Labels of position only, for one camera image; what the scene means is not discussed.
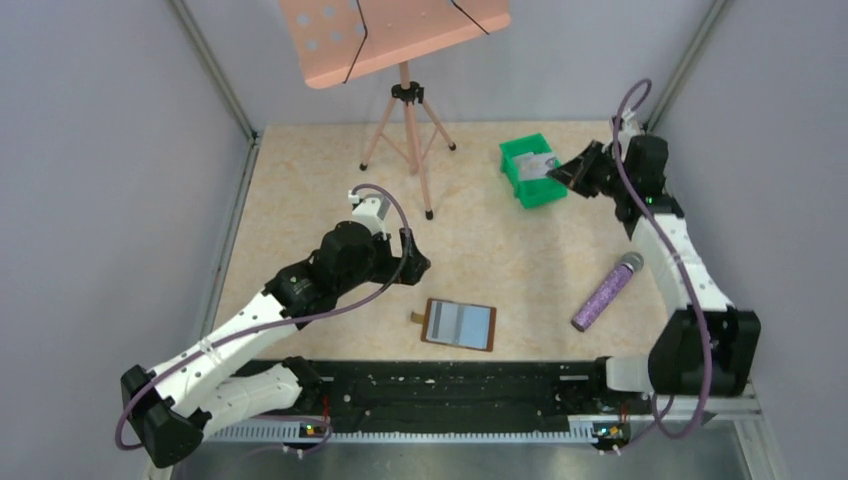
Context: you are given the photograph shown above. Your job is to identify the white VIP card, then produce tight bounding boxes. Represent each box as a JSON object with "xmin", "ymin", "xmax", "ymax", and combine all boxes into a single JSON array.
[{"xmin": 513, "ymin": 152, "xmax": 559, "ymax": 182}]

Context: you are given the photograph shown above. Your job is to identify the brown leather card holder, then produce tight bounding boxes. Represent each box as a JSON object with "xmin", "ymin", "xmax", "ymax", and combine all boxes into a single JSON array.
[{"xmin": 409, "ymin": 298, "xmax": 497, "ymax": 352}]

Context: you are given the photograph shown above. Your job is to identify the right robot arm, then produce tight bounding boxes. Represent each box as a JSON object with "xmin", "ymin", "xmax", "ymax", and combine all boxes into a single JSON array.
[{"xmin": 547, "ymin": 134, "xmax": 761, "ymax": 397}]

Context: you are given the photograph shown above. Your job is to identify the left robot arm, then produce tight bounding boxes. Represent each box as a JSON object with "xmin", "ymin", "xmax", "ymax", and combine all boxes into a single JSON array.
[{"xmin": 114, "ymin": 220, "xmax": 431, "ymax": 468}]

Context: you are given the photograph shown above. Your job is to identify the green plastic bin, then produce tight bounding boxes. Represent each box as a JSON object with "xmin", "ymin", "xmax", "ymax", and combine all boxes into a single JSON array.
[{"xmin": 500, "ymin": 133, "xmax": 568, "ymax": 209}]

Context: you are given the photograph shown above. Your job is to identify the purple glitter microphone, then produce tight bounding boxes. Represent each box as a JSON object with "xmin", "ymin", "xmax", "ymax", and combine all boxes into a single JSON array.
[{"xmin": 571, "ymin": 251, "xmax": 644, "ymax": 332}]

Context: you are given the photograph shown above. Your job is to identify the pink music stand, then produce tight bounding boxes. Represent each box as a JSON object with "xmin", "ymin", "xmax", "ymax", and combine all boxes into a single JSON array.
[{"xmin": 278, "ymin": 0, "xmax": 511, "ymax": 220}]

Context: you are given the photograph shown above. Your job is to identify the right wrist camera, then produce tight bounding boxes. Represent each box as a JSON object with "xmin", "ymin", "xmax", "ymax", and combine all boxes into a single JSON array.
[{"xmin": 610, "ymin": 110, "xmax": 645, "ymax": 144}]

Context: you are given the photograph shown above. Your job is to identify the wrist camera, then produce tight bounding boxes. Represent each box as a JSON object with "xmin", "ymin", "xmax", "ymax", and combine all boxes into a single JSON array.
[
  {"xmin": 610, "ymin": 110, "xmax": 645, "ymax": 144},
  {"xmin": 348, "ymin": 190, "xmax": 391, "ymax": 240}
]

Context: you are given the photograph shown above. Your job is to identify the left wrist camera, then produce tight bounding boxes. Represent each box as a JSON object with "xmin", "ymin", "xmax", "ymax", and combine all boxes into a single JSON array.
[{"xmin": 348, "ymin": 190, "xmax": 391, "ymax": 240}]

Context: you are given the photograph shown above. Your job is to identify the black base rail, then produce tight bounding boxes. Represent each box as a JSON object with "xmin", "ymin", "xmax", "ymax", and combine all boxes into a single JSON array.
[{"xmin": 199, "ymin": 357, "xmax": 651, "ymax": 446}]

